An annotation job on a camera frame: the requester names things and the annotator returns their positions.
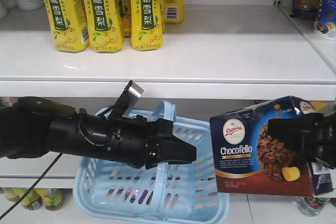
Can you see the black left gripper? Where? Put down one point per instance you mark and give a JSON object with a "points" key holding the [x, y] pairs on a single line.
{"points": [[138, 142]]}

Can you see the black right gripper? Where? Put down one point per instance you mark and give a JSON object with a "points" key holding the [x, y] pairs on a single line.
{"points": [[311, 135]]}

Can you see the light blue plastic basket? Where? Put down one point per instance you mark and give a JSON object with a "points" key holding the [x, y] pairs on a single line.
{"points": [[165, 194]]}

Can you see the dark blue Chocofello cookie box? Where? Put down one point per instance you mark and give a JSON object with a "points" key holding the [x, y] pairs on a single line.
{"points": [[249, 161]]}

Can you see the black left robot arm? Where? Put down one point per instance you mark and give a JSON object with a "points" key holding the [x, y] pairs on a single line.
{"points": [[33, 127]]}

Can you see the white store shelving unit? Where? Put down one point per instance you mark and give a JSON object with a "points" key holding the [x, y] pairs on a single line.
{"points": [[226, 54]]}

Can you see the blue cookie cup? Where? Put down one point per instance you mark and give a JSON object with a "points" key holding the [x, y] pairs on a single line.
{"points": [[324, 24]]}

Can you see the yellow pear drink bottle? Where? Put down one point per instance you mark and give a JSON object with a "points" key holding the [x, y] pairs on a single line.
{"points": [[147, 24], [68, 24], [104, 25]]}

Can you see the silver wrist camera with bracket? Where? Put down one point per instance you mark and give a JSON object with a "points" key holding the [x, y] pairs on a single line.
{"points": [[127, 100]]}

